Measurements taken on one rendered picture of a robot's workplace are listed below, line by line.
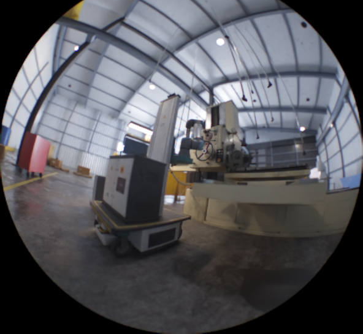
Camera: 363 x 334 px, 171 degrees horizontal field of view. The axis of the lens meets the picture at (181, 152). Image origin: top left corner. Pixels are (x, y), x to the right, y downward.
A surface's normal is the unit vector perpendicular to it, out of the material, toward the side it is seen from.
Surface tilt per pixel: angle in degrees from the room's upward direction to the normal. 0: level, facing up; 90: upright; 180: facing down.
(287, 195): 90
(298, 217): 90
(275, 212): 90
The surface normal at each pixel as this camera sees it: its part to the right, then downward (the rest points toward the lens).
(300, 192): -0.69, -0.28
